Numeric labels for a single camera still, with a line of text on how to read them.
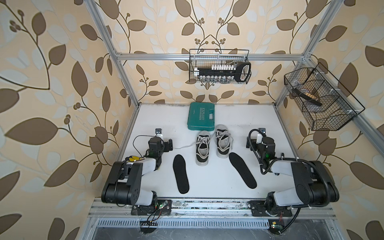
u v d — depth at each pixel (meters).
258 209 0.73
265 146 0.69
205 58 0.91
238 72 0.84
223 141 0.95
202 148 0.90
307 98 0.74
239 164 0.89
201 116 1.08
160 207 0.73
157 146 0.72
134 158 0.90
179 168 0.87
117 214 0.75
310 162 0.48
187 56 0.90
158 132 0.82
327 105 0.72
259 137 0.81
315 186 0.44
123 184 0.45
